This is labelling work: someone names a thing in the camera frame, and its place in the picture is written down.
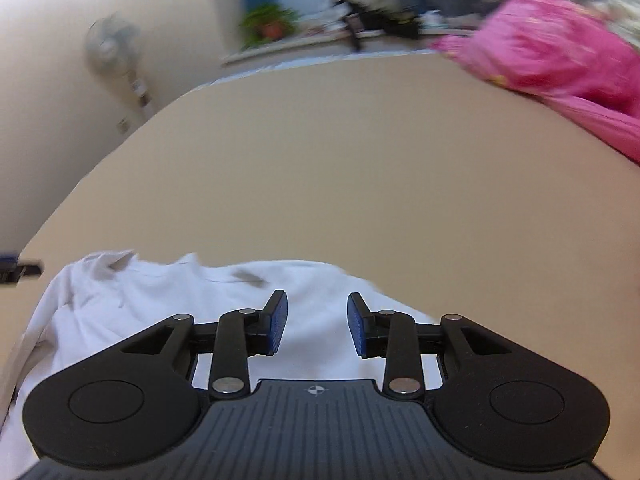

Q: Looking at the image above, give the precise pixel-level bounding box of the white long-sleeve shirt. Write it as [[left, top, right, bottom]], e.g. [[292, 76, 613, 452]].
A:
[[1, 252, 434, 479]]

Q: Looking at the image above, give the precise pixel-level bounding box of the white standing fan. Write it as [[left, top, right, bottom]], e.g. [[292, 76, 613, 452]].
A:
[[85, 13, 155, 119]]

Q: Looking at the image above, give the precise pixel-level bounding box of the striped blue bed sheet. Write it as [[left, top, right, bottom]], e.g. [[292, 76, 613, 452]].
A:
[[194, 49, 436, 91]]

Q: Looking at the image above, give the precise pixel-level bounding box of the potted green plant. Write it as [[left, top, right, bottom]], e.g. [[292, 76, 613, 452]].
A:
[[239, 3, 299, 50]]

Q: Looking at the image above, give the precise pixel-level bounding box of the pink floral quilt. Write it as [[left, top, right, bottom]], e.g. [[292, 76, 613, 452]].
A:
[[433, 0, 639, 162]]

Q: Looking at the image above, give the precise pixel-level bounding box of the white floral quilt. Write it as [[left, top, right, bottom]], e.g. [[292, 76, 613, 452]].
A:
[[585, 0, 640, 49]]

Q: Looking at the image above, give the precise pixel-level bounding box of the wall power outlet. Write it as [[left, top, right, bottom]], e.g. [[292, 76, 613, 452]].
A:
[[117, 119, 130, 134]]

